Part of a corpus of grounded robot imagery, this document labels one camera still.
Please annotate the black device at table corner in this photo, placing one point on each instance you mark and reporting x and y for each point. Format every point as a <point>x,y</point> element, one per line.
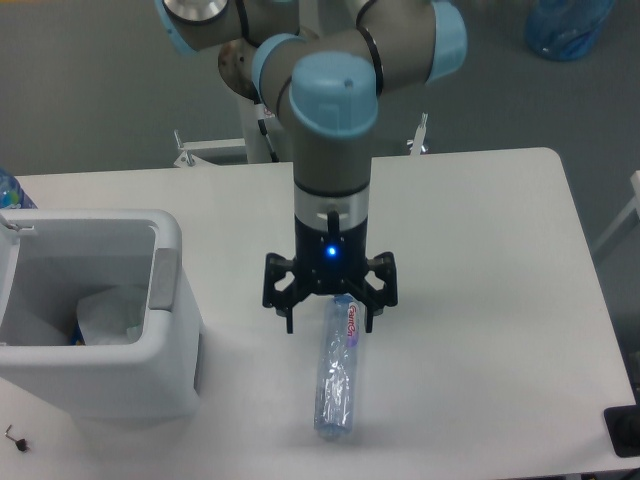
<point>623,427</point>

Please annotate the colourful snack wrapper in bin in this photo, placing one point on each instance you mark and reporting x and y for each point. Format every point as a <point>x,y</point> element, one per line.
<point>76,338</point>

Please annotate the white frame at right edge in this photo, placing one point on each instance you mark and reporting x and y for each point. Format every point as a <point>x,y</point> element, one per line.
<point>620,227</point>

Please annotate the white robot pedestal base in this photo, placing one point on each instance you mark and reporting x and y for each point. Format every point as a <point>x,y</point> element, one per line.
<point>250,125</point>

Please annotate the white plastic trash can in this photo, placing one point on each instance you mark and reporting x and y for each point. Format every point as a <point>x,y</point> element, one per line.
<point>50,259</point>

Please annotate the blue plastic bag on floor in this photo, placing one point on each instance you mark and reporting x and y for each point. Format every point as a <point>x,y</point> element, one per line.
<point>565,30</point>

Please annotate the crushed clear plastic bottle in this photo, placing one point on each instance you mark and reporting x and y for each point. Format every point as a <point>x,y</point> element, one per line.
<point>337,368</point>

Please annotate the blue water bottle at edge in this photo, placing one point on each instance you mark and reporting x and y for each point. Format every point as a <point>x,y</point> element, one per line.
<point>12,195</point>

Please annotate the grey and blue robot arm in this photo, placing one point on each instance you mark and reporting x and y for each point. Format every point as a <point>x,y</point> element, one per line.
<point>337,200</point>

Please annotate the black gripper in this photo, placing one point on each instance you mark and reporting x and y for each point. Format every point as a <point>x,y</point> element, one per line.
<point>326,264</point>

